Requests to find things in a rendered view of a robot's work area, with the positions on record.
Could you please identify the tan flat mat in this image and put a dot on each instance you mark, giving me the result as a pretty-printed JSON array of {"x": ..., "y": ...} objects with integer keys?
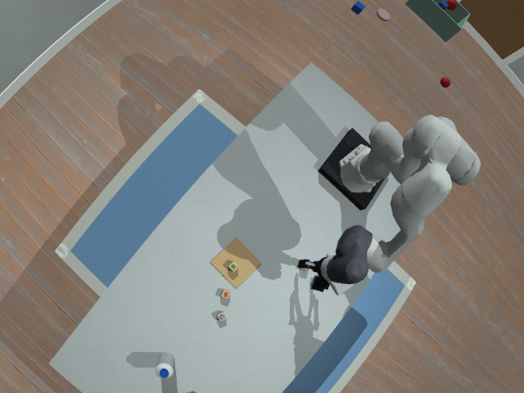
[{"x": 236, "y": 251}]

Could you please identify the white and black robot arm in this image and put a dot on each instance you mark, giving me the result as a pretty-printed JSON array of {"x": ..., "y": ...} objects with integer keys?
[{"x": 445, "y": 156}]

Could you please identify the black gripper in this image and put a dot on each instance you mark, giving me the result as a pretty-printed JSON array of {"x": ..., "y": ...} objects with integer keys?
[{"x": 311, "y": 265}]

